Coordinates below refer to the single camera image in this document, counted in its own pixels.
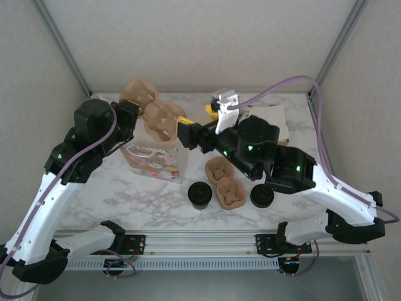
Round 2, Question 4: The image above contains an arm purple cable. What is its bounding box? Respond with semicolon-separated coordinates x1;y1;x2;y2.
0;105;136;297
230;75;401;277

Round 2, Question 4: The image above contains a right black mount plate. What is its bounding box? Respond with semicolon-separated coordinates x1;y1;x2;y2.
255;233;313;255

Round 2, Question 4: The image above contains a white slotted cable duct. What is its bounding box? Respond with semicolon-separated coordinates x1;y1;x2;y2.
66;258;280;271

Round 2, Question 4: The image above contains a controller board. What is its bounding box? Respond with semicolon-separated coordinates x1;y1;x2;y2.
277;256;302;277
104;258;136;270

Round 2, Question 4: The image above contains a black mount plate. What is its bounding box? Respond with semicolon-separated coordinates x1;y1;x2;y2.
255;233;313;255
88;234;147;255

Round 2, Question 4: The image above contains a brown pulp cup carrier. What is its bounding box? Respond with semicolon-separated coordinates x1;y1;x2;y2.
205;157;246;210
120;77;186;144

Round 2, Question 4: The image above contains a left black mount plate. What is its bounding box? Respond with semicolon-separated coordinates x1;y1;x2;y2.
88;234;147;255

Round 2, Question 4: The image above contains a stack of black cup lids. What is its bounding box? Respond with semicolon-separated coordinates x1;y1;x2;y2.
250;184;276;209

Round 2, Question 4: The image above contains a right controller board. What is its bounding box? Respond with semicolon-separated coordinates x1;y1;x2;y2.
277;256;302;277

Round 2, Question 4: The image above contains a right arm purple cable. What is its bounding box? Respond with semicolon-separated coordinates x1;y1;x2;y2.
230;75;401;277

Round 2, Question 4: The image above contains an aluminium front rail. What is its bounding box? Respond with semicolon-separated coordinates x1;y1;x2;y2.
51;230;373;257

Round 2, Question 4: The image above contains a white paper napkin stack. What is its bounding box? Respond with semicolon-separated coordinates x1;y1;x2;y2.
247;105;291;145

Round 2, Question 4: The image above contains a white printed paper gift bag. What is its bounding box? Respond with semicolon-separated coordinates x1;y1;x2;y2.
120;137;189;185

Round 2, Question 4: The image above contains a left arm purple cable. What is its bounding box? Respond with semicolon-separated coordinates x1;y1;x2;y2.
0;105;136;297

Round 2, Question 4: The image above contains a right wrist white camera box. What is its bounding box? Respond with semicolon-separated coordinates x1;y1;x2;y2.
210;88;241;134

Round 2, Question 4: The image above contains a black plastic cup lid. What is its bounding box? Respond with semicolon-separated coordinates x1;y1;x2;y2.
187;182;213;203

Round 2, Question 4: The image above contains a left controller board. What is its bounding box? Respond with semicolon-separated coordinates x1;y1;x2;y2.
104;258;136;270

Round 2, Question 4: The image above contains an aluminium frame post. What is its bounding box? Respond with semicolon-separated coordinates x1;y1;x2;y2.
308;0;370;98
32;0;95;98

